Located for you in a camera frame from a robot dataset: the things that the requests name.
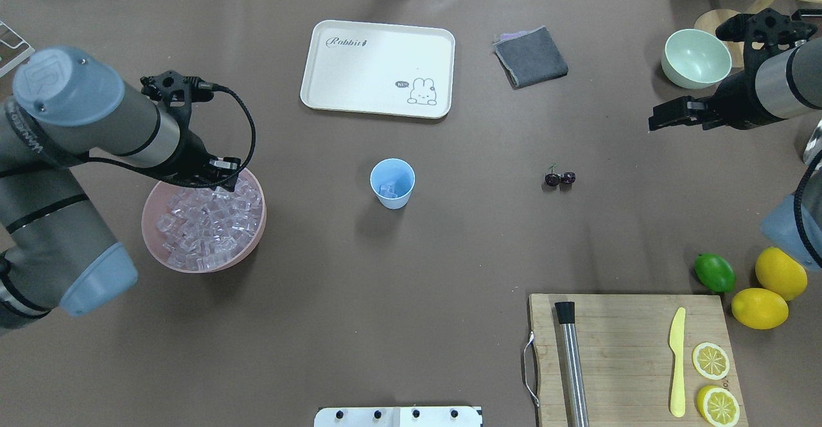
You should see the cream rabbit tray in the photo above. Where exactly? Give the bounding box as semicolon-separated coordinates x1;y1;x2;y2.
300;20;456;119

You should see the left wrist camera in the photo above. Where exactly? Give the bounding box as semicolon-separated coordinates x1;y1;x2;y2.
140;70;214;105

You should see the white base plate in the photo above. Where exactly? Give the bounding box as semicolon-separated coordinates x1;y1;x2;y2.
313;405;484;426

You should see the mint green bowl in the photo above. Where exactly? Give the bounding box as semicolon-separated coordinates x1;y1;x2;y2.
661;28;732;89

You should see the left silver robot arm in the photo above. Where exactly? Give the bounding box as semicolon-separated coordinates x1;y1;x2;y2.
1;46;250;333

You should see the grey folded cloth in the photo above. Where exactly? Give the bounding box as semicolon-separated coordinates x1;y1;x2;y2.
493;26;569;89

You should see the lemon half slice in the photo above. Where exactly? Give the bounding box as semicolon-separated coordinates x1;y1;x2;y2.
695;385;742;426
691;342;731;381

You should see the light blue plastic cup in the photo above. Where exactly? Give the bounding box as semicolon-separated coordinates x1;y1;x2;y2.
369;158;416;210

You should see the dark cherries pair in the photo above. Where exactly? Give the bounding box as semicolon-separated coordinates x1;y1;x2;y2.
543;164;577;188

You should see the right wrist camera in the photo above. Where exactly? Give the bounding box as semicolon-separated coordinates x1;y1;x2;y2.
715;8;819;47

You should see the black camera cable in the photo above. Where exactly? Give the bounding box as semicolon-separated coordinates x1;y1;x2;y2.
83;83;258;190

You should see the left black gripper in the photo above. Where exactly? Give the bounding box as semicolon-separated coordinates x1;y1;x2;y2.
168;138;243;192

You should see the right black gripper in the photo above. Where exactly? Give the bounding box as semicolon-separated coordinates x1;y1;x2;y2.
648;78;758;132

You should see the yellow lemon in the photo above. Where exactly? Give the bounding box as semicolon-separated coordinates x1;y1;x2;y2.
731;288;789;330
755;247;808;302

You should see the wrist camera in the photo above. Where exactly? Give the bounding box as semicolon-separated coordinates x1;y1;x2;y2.
715;8;819;47
140;70;214;105

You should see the pink bowl of ice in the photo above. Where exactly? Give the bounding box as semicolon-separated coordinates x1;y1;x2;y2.
141;170;267;273

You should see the steel muddler black tip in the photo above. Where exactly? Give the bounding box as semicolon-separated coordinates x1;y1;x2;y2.
554;301;590;426

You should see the yellow plastic knife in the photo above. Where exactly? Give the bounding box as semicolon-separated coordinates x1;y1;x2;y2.
667;307;686;419

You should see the wooden cutting board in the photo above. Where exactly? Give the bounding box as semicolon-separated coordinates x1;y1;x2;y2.
529;293;744;426

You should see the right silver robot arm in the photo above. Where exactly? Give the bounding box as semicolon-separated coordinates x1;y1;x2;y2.
648;40;821;272

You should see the green lime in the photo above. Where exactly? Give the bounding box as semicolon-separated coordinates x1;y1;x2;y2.
694;252;737;293

